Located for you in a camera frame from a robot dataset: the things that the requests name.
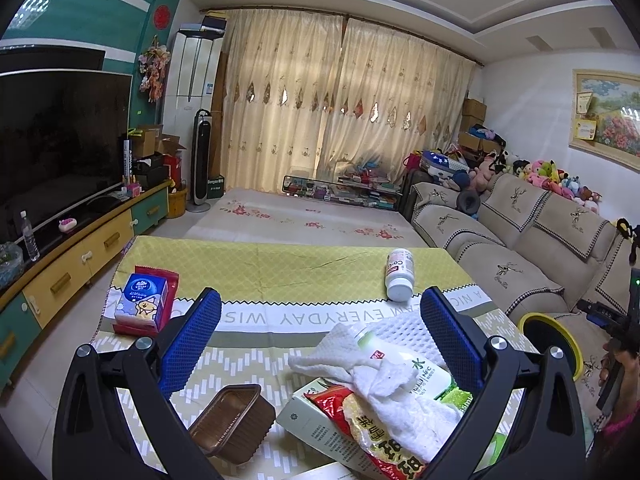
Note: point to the black and silver tower fan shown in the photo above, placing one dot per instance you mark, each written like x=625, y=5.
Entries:
x=201, y=160

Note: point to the plastic drink bottle green label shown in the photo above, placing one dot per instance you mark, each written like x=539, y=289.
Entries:
x=405, y=367

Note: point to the green and white carton box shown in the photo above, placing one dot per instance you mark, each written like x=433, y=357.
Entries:
x=305, y=422

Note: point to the yellow green patterned tablecloth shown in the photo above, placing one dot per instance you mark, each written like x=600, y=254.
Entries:
x=300, y=265

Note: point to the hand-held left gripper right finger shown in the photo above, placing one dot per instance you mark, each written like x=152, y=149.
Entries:
x=452, y=340

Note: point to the dark neck pillow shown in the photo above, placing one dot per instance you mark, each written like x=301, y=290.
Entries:
x=467, y=202

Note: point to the row of plush toys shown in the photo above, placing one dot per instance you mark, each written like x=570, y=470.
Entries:
x=545, y=175

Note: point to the brown plastic tray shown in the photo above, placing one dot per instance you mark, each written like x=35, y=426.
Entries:
x=232, y=417

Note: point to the person's right hand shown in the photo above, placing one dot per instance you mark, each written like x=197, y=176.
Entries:
x=606, y=365

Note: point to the red box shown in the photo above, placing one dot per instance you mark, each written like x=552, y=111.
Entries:
x=171, y=172

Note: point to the pile of books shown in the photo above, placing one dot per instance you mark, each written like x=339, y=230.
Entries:
x=370, y=190

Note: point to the open cardboard box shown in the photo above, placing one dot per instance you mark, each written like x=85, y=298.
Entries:
x=145, y=142
x=170, y=145

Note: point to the white foam net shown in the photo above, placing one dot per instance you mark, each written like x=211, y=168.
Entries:
x=405, y=330

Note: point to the yellow and green tv cabinet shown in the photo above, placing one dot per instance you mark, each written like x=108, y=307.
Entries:
x=75, y=265

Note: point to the yellow and black plush toy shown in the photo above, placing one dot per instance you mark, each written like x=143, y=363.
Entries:
x=627, y=230

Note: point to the cream embroidered curtain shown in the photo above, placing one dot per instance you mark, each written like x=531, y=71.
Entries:
x=280, y=100
x=400, y=110

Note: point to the person's right forearm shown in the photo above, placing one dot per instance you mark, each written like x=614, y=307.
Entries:
x=622, y=422

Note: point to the white pill bottle red label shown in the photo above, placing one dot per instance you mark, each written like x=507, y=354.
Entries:
x=400, y=275

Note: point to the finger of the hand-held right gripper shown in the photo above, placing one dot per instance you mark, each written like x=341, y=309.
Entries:
x=597, y=317

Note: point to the yellow bucket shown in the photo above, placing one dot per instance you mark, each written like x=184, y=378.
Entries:
x=177, y=202

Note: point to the red snack bag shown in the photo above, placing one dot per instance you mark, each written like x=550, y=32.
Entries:
x=350, y=415

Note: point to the dark box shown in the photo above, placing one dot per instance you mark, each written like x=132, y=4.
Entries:
x=215, y=22

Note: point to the black flat television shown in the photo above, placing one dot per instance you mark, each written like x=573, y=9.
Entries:
x=55, y=140

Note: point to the clear water bottle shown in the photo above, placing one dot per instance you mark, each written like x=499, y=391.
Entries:
x=30, y=237

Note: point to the floral cream mattress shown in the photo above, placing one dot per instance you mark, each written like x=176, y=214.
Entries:
x=300, y=220

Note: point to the white standing air conditioner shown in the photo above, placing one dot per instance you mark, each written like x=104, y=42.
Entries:
x=192, y=75

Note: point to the brown curtain rod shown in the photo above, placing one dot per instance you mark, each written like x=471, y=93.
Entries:
x=350, y=16

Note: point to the tall white box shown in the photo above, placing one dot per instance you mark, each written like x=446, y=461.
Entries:
x=127, y=160

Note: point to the flat red packet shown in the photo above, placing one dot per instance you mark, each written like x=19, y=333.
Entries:
x=172, y=290

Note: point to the blue tissue pack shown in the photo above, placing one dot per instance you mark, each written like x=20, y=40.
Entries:
x=142, y=302

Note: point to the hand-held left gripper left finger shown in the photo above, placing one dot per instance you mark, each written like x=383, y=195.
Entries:
x=192, y=340

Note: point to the red round wall ornament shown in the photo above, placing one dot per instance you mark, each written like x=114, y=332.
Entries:
x=161, y=16

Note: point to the framed flower painting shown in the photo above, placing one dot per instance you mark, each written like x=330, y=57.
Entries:
x=620, y=115

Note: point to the glass coffee table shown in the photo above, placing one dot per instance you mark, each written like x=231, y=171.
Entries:
x=310, y=191

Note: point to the white towel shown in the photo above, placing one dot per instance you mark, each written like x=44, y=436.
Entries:
x=350, y=360

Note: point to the cream paper card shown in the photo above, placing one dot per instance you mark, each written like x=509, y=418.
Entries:
x=583, y=102

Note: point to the hanging flower ornament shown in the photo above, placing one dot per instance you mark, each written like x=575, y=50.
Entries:
x=152, y=70

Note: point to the yellow paper card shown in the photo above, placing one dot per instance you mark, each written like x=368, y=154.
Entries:
x=585, y=129

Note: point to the small pink object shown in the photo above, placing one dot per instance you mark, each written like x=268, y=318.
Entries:
x=67, y=225

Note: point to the black bin with yellow rim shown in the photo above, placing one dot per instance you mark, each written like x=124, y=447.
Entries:
x=547, y=340

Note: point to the clear glass dish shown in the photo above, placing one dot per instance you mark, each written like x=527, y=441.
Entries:
x=10, y=262

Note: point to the beige sofa with deer print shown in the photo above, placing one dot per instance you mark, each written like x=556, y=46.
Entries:
x=515, y=240

